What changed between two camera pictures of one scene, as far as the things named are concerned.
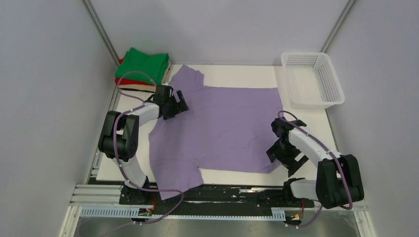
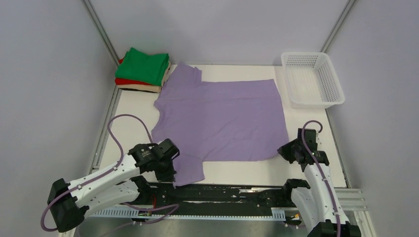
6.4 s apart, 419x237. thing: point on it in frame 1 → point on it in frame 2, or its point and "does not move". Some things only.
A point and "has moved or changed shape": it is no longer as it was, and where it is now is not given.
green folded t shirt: x=155 y=66 does not move
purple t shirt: x=225 y=128 has moved or changed shape
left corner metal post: x=102 y=30 does not move
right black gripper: x=274 y=151 → x=283 y=151
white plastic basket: x=310 y=80 does not move
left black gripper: x=179 y=107 → x=169 y=176
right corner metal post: x=338 y=26 does not move
